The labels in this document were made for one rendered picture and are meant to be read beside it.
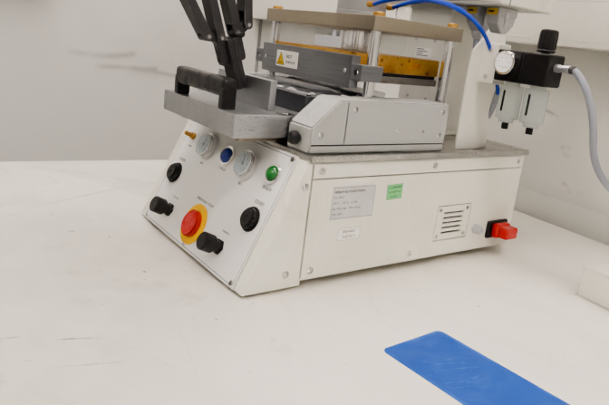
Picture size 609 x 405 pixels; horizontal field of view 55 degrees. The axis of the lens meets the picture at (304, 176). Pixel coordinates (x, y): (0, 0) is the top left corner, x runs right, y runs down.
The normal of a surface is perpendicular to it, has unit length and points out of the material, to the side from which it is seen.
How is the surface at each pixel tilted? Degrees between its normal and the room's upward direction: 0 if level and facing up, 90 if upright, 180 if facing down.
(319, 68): 90
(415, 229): 90
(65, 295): 0
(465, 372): 0
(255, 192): 65
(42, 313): 0
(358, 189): 90
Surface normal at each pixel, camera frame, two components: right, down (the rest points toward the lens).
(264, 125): 0.58, 0.26
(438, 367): 0.11, -0.97
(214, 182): -0.69, -0.36
